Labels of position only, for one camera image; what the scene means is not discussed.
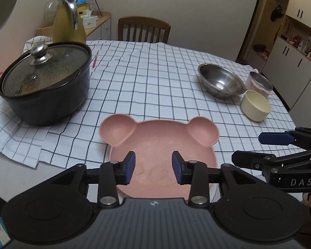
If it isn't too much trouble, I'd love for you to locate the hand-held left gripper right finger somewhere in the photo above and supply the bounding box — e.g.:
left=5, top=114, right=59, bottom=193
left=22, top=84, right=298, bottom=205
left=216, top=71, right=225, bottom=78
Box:
left=172, top=151, right=261, bottom=208

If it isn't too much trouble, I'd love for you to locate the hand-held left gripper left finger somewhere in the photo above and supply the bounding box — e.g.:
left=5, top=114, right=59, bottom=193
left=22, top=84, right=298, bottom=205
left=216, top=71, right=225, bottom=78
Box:
left=45, top=151, right=136, bottom=208

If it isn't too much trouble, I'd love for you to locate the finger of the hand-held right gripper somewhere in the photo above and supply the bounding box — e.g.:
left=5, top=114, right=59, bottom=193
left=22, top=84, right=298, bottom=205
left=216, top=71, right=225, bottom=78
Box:
left=231, top=149, right=311, bottom=177
left=259, top=127, right=311, bottom=149

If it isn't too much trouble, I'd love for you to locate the white checked tablecloth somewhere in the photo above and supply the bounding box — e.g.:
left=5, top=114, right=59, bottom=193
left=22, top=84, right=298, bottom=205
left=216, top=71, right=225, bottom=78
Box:
left=0, top=36, right=305, bottom=170

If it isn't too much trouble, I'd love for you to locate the wooden side cabinet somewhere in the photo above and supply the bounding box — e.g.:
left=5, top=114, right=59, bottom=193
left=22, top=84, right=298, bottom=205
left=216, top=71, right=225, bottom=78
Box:
left=36, top=12, right=112, bottom=42

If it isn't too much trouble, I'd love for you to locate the thin dark stick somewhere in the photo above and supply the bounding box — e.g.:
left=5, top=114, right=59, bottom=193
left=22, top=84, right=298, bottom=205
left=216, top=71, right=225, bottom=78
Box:
left=92, top=0, right=102, bottom=16

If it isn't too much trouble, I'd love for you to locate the pink bowl with steel liner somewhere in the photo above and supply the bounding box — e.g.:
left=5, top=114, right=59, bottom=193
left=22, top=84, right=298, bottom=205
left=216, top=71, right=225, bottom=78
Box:
left=246, top=69, right=274, bottom=97

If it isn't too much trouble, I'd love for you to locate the brown wooden chair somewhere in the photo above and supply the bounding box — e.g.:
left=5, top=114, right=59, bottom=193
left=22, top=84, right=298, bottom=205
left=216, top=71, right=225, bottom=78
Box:
left=118, top=16, right=171, bottom=44

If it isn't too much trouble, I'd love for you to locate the black hanging bag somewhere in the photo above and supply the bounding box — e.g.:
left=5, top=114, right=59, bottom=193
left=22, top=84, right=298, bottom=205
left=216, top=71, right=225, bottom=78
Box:
left=271, top=5, right=285, bottom=22

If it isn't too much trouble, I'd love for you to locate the large stainless steel bowl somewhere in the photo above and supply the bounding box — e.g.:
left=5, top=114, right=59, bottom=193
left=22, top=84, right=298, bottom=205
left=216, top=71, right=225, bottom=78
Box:
left=198, top=63, right=246, bottom=99

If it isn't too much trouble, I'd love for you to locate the pink bear-shaped plate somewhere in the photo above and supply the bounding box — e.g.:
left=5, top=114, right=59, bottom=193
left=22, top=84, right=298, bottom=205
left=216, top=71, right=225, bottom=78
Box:
left=99, top=114, right=219, bottom=198

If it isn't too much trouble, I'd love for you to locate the white lower cabinet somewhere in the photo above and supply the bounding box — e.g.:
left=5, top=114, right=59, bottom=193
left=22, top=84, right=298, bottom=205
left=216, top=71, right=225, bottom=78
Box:
left=262, top=38, right=311, bottom=83

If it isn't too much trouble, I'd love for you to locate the white tissue box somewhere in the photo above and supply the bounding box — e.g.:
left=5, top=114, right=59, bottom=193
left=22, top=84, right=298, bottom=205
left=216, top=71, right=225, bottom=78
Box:
left=80, top=13, right=97, bottom=29

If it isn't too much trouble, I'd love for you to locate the gold thermos jug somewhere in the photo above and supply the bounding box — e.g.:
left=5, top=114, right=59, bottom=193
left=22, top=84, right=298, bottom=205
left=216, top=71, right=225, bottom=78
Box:
left=52, top=0, right=86, bottom=45

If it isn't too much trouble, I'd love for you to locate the cream bowl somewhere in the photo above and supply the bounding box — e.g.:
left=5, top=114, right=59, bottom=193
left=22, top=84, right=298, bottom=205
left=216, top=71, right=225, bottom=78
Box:
left=241, top=90, right=272, bottom=122

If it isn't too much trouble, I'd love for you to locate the clear glass jar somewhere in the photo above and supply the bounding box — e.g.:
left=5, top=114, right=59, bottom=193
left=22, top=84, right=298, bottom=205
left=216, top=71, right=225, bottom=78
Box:
left=44, top=1, right=60, bottom=28

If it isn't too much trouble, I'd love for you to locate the white upper cabinet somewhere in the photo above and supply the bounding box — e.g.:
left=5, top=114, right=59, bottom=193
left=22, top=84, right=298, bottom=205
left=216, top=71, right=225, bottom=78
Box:
left=271, top=0, right=311, bottom=35

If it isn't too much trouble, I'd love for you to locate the white tall cabinet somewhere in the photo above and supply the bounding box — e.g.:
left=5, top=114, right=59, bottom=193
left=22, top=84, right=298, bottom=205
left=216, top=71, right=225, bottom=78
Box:
left=288, top=67, right=311, bottom=121

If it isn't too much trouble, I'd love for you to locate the yellow box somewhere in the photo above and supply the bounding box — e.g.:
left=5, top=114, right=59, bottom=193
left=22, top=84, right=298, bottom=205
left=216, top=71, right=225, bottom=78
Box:
left=76, top=4, right=91, bottom=15

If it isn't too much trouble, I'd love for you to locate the glass pot lid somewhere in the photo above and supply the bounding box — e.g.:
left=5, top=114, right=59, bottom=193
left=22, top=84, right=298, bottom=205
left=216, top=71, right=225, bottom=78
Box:
left=1, top=44, right=90, bottom=98

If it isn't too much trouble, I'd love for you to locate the black cooking pot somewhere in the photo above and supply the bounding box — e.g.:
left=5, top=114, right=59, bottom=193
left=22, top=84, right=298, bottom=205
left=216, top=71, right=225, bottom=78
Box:
left=0, top=41, right=92, bottom=127

